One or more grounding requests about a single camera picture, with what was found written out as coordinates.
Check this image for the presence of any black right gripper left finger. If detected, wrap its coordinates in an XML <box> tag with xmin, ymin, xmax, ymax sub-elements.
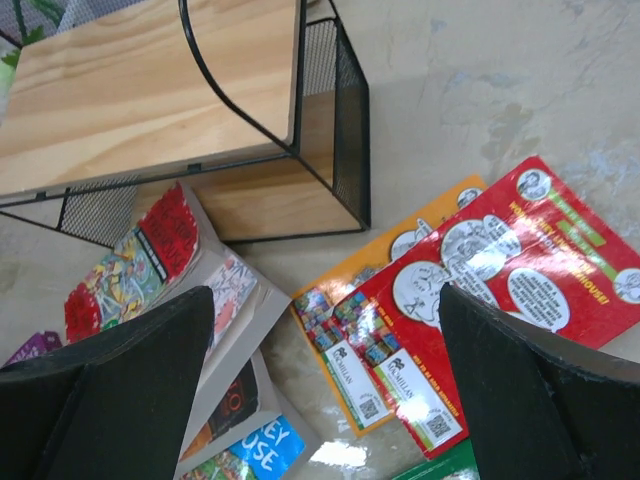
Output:
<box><xmin>1</xmin><ymin>286</ymin><xmax>214</xmax><ymax>479</ymax></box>

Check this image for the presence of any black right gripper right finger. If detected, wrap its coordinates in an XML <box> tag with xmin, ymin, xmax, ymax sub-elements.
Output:
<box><xmin>439</xmin><ymin>284</ymin><xmax>639</xmax><ymax>479</ymax></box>

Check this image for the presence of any dark brown cover book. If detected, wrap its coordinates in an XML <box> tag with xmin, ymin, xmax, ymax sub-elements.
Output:
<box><xmin>178</xmin><ymin>349</ymin><xmax>281</xmax><ymax>469</ymax></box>

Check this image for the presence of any red back cover book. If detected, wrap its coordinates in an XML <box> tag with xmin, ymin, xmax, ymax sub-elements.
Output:
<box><xmin>349</xmin><ymin>157</ymin><xmax>639</xmax><ymax>459</ymax></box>

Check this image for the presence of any green back cover book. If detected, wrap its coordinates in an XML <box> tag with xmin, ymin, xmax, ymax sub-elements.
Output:
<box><xmin>393</xmin><ymin>439</ymin><xmax>480</xmax><ymax>480</ymax></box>

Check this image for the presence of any purple 117-storey treehouse book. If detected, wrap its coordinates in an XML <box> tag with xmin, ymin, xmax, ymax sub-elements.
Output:
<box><xmin>4</xmin><ymin>331</ymin><xmax>62</xmax><ymax>366</ymax></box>

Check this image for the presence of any blue 26-storey treehouse book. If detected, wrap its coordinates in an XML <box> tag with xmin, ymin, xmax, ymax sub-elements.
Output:
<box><xmin>178</xmin><ymin>411</ymin><xmax>320</xmax><ymax>480</ymax></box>

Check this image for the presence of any red treehouse book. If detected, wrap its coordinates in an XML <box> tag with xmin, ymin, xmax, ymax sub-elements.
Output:
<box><xmin>64</xmin><ymin>182</ymin><xmax>290</xmax><ymax>378</ymax></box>

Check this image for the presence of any orange back cover book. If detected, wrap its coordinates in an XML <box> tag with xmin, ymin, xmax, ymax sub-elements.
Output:
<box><xmin>291</xmin><ymin>175</ymin><xmax>486</xmax><ymax>437</ymax></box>

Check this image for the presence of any white plastic basket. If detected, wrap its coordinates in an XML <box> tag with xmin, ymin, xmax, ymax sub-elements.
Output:
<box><xmin>1</xmin><ymin>0</ymin><xmax>71</xmax><ymax>47</ymax></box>

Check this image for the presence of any wood and wire shelf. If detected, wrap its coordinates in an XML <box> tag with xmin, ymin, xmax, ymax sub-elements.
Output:
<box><xmin>1</xmin><ymin>1</ymin><xmax>371</xmax><ymax>247</ymax></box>

